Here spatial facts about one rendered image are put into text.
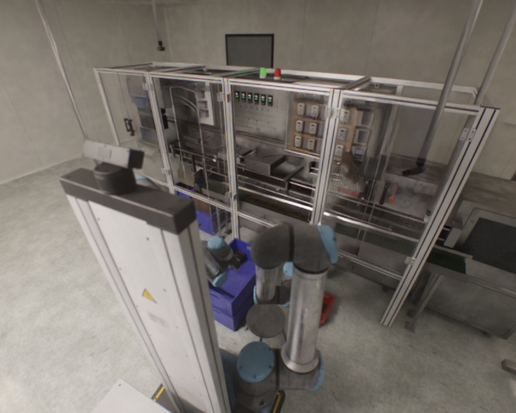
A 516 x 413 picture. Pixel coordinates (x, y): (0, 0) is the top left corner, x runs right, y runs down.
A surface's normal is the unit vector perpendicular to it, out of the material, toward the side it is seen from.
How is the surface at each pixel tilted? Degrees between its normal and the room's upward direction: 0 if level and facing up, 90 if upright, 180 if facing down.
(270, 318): 0
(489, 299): 90
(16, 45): 90
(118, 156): 61
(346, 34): 90
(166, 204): 0
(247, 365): 5
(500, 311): 90
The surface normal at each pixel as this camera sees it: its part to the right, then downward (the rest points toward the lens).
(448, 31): -0.55, 0.47
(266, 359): -0.09, -0.83
